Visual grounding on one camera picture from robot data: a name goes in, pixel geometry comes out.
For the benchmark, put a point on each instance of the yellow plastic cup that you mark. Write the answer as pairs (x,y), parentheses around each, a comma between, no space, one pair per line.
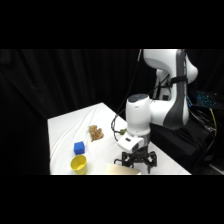
(79,165)

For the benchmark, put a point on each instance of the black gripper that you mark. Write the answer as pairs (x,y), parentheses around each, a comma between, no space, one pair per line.
(139,156)

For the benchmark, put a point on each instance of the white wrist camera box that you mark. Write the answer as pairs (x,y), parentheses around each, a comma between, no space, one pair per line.
(130,142)

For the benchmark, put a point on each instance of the black curtain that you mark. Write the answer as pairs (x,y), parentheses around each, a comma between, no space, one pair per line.
(50,76)

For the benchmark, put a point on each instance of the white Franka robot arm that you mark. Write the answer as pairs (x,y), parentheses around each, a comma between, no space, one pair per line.
(166,106)

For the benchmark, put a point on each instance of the blue cube block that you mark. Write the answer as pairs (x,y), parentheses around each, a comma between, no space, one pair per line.
(79,148)

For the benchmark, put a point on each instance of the white tablecloth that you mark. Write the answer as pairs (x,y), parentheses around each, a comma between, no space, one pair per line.
(66,130)

